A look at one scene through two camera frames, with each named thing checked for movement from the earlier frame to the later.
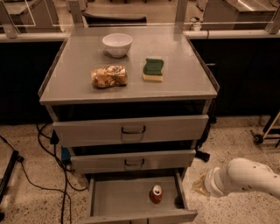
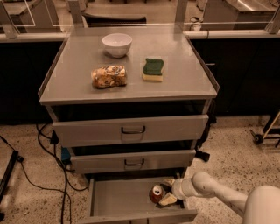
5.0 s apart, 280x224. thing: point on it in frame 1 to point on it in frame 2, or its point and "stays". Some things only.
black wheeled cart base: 258,138 stays
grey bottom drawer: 136,198 stays
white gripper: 209,183 to 178,188
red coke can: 156,194 stays
